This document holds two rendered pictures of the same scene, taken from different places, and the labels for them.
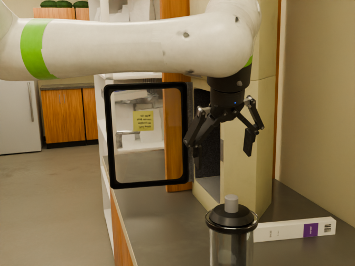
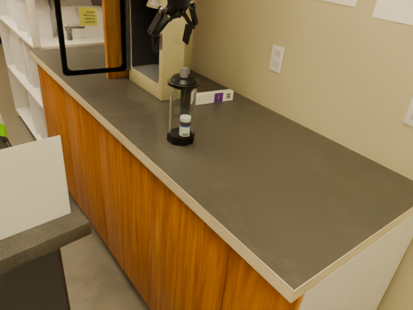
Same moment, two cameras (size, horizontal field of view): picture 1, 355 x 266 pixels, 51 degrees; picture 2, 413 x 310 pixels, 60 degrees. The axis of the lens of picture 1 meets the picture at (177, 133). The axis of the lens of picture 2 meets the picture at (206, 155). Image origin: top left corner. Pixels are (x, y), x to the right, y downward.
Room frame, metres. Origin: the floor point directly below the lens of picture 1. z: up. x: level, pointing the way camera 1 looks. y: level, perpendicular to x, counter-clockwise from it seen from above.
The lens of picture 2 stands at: (-0.38, 0.28, 1.56)
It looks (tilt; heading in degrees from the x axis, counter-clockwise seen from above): 30 degrees down; 335
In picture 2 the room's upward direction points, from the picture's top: 6 degrees clockwise
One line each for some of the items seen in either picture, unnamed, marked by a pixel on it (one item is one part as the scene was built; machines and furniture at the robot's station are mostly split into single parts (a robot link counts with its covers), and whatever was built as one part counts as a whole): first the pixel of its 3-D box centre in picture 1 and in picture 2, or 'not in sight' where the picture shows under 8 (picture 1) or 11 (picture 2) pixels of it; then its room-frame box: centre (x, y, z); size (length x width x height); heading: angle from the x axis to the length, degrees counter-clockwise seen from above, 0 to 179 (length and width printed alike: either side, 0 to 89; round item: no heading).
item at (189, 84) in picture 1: (190, 133); (127, 29); (1.38, -0.05, 1.19); 0.03 x 0.02 x 0.39; 16
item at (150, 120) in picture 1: (148, 136); (93, 30); (1.36, 0.11, 1.19); 0.30 x 0.01 x 0.40; 99
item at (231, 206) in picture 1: (231, 211); (184, 77); (0.71, -0.11, 1.18); 0.09 x 0.09 x 0.07
